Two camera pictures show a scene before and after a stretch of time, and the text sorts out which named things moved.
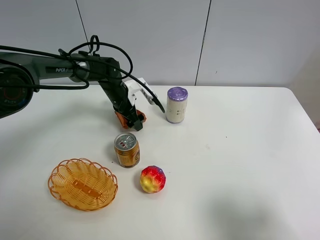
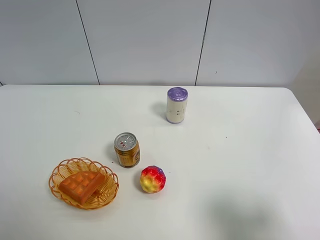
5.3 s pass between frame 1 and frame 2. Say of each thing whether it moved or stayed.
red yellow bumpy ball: stayed
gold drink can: stayed
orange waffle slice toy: moved
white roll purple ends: stayed
